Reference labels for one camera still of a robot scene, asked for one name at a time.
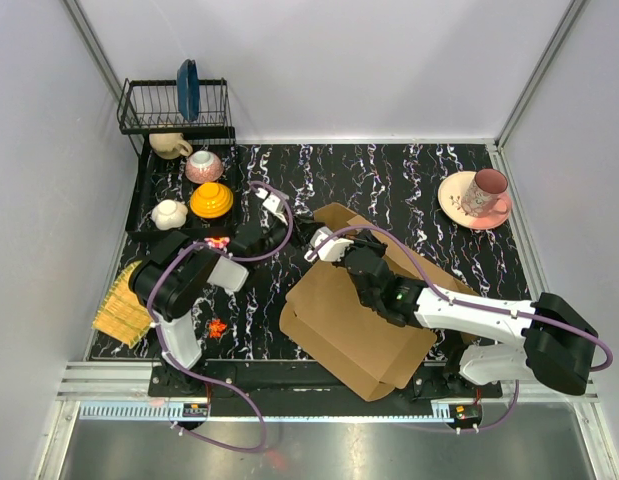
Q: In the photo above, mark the orange red small toy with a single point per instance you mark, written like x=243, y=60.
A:
x=216, y=329

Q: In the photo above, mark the yellow ribbed bowl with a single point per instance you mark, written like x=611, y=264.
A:
x=211, y=200

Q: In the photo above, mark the white flower-shaped bowl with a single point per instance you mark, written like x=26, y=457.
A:
x=169, y=214

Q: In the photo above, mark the cream ceramic mug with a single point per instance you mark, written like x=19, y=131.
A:
x=170, y=146

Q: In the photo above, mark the black dish rack tray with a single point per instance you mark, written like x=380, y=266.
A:
x=151, y=106

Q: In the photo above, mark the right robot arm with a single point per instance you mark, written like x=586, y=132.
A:
x=546, y=340

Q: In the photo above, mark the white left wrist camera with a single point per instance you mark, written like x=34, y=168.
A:
x=275, y=205

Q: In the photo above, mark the pink patterned mug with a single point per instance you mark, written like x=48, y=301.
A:
x=485, y=194

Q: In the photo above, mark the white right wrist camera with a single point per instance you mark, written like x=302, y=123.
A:
x=325, y=249

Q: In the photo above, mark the pink patterned bowl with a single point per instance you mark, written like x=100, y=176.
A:
x=203, y=166

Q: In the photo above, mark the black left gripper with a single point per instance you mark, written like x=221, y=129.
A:
x=303, y=238

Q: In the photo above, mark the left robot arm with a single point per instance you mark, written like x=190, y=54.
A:
x=169, y=281

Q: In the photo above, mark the cream pink floral plate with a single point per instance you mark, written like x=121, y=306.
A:
x=449, y=194

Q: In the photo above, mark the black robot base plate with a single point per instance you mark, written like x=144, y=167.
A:
x=304, y=391

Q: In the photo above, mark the pink butterfly toy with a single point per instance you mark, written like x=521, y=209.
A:
x=217, y=242

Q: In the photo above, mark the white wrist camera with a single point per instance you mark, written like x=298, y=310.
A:
x=325, y=249
x=275, y=205

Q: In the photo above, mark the blue plate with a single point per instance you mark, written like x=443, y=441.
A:
x=188, y=95

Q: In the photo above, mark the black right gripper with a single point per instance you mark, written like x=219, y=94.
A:
x=378, y=247

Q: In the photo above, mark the brown cardboard box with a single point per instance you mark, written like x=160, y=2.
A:
x=324, y=316

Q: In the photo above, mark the yellow bamboo mat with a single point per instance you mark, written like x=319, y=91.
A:
x=120, y=314

